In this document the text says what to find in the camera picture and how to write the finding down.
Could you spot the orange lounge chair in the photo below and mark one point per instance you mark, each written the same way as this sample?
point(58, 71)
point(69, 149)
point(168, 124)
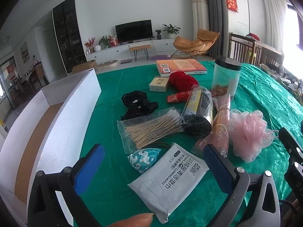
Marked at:
point(189, 43)

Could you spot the red yarn ball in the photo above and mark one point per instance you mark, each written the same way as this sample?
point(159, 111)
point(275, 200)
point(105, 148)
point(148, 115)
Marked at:
point(182, 81)

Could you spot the grey curtain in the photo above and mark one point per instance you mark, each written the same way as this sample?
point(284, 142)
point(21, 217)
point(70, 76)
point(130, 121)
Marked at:
point(215, 9)

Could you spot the red wall hanging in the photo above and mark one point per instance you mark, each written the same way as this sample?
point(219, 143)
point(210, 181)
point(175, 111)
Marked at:
point(232, 2)

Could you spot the black television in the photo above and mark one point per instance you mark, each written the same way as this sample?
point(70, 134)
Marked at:
point(133, 31)

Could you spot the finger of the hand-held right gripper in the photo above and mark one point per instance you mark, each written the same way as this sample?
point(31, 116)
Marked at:
point(291, 146)

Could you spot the orange book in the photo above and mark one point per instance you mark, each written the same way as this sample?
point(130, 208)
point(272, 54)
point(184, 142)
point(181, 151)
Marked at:
point(182, 65)

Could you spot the wooden bench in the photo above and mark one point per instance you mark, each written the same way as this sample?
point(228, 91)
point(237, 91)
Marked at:
point(139, 47)

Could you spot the blue wave-pattern pouch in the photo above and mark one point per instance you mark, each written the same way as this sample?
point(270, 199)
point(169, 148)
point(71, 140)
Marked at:
point(142, 159)

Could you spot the dark wooden chair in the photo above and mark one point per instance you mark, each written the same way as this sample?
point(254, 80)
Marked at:
point(239, 47)

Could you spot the small potted plant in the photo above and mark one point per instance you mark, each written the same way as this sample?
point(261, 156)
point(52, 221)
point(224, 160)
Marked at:
point(158, 33)

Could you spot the black display cabinet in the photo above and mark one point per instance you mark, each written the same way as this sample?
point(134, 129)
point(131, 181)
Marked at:
point(68, 33)

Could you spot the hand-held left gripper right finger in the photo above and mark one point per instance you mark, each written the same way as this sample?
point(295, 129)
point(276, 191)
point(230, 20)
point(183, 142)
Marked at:
point(217, 167)

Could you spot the bushy potted plant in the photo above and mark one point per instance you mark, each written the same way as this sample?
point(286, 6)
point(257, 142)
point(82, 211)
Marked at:
point(105, 40)

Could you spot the small beige box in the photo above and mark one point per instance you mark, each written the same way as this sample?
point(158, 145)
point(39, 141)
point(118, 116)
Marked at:
point(158, 84)

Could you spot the person's left hand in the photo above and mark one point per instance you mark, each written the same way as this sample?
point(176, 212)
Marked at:
point(135, 221)

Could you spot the clear jar with black lid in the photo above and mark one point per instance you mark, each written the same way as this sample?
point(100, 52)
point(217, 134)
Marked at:
point(224, 78)

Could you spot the white cardboard box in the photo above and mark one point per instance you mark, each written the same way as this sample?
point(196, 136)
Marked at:
point(59, 134)

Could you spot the pink bath loofah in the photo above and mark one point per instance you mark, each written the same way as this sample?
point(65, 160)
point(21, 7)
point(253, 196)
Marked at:
point(251, 134)

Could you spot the white television cabinet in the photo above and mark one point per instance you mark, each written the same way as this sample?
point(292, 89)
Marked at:
point(113, 52)

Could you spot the red gift bag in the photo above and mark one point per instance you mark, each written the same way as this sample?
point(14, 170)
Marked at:
point(113, 42)

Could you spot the green tablecloth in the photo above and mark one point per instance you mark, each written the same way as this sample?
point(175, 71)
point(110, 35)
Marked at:
point(260, 94)

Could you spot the framed wall picture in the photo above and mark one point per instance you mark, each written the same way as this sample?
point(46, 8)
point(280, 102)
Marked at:
point(24, 52)

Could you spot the bag of cotton swabs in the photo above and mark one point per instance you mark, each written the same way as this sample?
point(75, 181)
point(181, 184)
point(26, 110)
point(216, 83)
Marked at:
point(151, 130)

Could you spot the brown cardboard box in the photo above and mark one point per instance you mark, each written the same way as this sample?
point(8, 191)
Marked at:
point(85, 66)

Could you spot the black lace cloth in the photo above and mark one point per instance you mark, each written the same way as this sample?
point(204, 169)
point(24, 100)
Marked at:
point(135, 104)

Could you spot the black trash bag roll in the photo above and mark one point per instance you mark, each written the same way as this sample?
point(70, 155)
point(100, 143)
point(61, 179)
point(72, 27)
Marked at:
point(196, 108)

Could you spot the white round vase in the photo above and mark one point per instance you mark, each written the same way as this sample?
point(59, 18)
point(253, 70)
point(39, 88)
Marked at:
point(97, 48)

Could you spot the pink floral cloth roll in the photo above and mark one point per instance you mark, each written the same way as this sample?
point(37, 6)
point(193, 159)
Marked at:
point(221, 127)

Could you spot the large potted plant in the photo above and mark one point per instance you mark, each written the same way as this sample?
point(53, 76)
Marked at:
point(171, 29)

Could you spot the red flower vase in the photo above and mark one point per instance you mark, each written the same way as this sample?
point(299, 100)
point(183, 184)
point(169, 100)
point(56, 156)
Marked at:
point(89, 43)

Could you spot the purple rug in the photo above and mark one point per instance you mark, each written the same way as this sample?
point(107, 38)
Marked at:
point(159, 58)

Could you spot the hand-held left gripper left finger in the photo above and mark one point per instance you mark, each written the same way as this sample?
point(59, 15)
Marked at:
point(90, 165)

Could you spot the red packet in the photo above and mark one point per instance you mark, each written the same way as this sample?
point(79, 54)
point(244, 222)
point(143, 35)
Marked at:
point(180, 97)

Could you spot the white wipes packet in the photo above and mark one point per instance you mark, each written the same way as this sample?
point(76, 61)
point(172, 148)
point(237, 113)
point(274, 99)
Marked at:
point(170, 182)

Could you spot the covered standing air conditioner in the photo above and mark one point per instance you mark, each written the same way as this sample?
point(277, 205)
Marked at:
point(200, 16)

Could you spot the white curtain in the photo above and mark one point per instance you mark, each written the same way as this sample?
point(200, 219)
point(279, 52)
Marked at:
point(273, 19)

